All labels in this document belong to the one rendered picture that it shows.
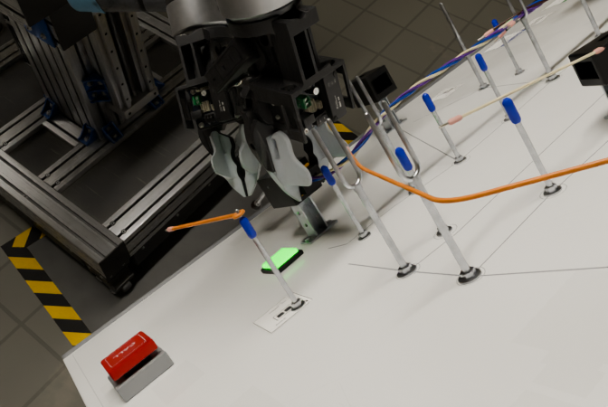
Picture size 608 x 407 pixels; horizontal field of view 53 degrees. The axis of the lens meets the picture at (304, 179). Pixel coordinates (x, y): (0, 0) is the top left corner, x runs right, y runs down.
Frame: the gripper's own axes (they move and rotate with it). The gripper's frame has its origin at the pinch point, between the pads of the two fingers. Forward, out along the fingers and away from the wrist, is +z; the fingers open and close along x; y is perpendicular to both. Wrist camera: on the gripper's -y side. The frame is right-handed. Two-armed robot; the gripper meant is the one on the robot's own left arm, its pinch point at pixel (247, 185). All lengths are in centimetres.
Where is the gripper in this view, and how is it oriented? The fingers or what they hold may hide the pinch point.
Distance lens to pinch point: 81.5
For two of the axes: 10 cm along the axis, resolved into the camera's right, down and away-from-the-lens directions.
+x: 9.4, -2.3, -2.4
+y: -2.3, 0.8, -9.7
